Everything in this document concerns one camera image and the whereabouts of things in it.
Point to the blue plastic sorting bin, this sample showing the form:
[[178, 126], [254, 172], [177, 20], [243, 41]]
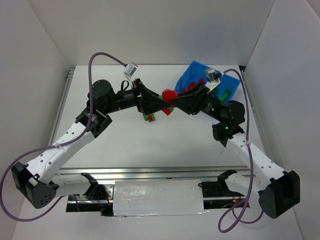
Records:
[[196, 70]]

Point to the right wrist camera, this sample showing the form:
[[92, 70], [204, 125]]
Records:
[[213, 78]]

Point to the white taped cover plate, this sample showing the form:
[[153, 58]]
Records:
[[157, 198]]

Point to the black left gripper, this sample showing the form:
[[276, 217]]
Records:
[[139, 96]]

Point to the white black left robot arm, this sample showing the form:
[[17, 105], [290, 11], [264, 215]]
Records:
[[38, 180]]

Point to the red long lego brick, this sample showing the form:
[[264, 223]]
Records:
[[167, 111]]

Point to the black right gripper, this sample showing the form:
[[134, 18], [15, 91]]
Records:
[[203, 100]]

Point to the aluminium table edge rail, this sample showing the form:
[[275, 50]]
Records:
[[135, 173]]

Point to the red rounded lego piece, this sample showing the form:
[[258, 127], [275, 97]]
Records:
[[169, 94]]

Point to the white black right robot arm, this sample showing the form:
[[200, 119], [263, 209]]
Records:
[[277, 190]]

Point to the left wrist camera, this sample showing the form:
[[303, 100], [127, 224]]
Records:
[[130, 69]]

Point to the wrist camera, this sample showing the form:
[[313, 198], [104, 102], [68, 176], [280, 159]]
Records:
[[213, 78], [130, 69]]

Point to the red lego piece in bin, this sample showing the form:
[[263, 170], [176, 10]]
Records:
[[192, 85]]

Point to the green lego brick in bin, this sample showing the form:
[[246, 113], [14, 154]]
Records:
[[225, 96]]

